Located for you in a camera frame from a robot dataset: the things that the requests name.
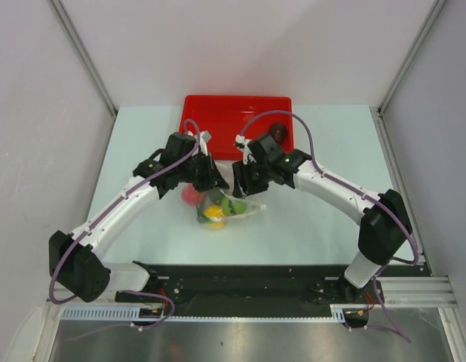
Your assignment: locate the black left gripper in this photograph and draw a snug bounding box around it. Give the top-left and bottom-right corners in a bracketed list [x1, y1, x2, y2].
[177, 151, 228, 192]

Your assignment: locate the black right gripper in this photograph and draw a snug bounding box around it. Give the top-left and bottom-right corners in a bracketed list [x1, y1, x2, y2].
[233, 158, 273, 199]

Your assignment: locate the clear zip top bag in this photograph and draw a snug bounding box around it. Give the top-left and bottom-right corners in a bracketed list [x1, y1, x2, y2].
[179, 161, 267, 231]

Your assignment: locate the green fake ball fruit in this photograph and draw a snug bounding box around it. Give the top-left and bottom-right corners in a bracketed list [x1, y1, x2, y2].
[220, 197, 247, 216]

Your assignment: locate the dark red fake fruit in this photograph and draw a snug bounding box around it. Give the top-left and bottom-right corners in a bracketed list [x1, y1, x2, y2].
[268, 122, 288, 145]

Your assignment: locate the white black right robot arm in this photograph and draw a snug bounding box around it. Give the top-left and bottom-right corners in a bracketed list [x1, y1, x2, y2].
[232, 133, 412, 302]

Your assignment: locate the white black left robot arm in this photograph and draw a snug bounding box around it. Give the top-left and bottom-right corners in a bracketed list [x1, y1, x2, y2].
[48, 131, 228, 303]

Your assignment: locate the red fake tomato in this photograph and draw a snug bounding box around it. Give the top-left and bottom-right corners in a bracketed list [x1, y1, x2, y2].
[180, 184, 198, 206]

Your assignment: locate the yellow fake lemon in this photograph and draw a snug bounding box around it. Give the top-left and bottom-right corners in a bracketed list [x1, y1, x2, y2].
[204, 205, 225, 230]

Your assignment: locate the red plastic tray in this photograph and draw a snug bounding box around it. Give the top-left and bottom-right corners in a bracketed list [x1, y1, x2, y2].
[179, 95, 292, 161]

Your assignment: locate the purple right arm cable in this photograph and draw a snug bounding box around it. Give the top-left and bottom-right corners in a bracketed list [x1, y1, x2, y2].
[235, 109, 421, 344]

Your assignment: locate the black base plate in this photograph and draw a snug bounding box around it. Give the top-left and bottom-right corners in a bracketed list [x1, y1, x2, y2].
[115, 265, 382, 319]

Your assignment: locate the white slotted cable duct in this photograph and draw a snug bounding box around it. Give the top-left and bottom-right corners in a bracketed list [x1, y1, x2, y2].
[61, 305, 345, 324]

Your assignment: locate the aluminium frame post left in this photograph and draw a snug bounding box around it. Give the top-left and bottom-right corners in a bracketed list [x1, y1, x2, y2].
[47, 0, 118, 120]

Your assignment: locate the aluminium frame post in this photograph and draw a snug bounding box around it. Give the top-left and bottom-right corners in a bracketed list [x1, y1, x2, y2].
[376, 0, 448, 116]
[47, 0, 118, 120]

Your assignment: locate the aluminium rail right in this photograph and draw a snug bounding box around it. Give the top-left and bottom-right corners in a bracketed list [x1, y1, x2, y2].
[376, 109, 466, 362]

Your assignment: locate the aluminium frame post right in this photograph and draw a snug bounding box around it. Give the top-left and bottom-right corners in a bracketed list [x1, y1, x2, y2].
[376, 0, 448, 116]

